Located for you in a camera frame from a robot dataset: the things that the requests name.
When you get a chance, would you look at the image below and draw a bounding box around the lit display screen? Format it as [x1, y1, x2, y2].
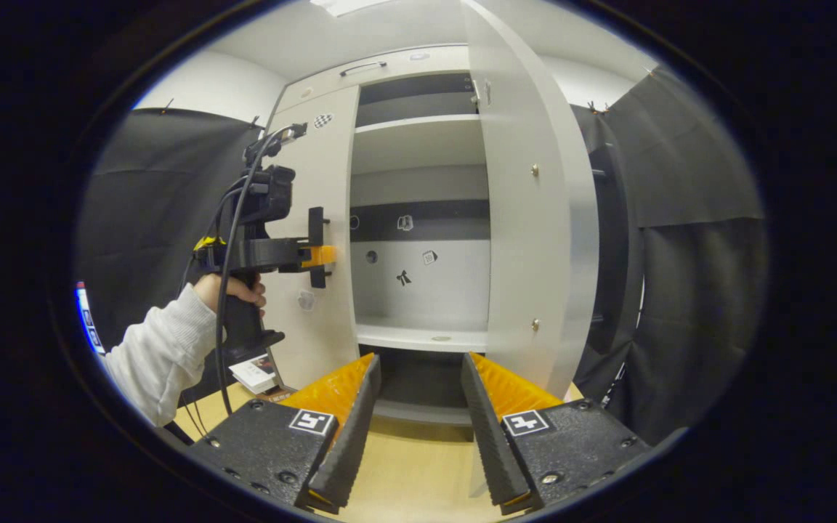
[74, 281, 108, 357]

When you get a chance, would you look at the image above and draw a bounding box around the grey shoe cabinet door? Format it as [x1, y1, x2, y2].
[262, 86, 361, 393]
[461, 0, 601, 400]

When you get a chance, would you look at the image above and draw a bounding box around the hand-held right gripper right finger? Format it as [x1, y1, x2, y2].
[461, 352, 652, 516]

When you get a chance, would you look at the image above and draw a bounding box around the black door handle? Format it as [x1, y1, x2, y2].
[590, 143, 630, 357]
[307, 207, 333, 289]

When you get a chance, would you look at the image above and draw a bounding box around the grey cabinet shelf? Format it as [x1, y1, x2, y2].
[355, 316, 490, 354]
[353, 114, 481, 135]

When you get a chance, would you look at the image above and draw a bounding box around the black cable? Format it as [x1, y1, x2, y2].
[214, 125, 296, 416]

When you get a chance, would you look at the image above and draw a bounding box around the grey cabinet drawer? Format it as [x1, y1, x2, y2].
[273, 45, 472, 113]

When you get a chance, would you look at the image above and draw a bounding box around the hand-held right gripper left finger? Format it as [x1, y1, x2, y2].
[186, 353, 383, 515]

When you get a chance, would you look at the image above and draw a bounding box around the black backdrop cloth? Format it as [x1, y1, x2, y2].
[571, 65, 768, 445]
[73, 108, 274, 408]

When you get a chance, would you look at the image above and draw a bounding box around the grey double-door shoe cabinet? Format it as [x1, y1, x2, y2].
[262, 0, 631, 426]

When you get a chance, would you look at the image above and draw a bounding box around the white booklet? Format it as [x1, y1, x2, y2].
[229, 354, 280, 395]

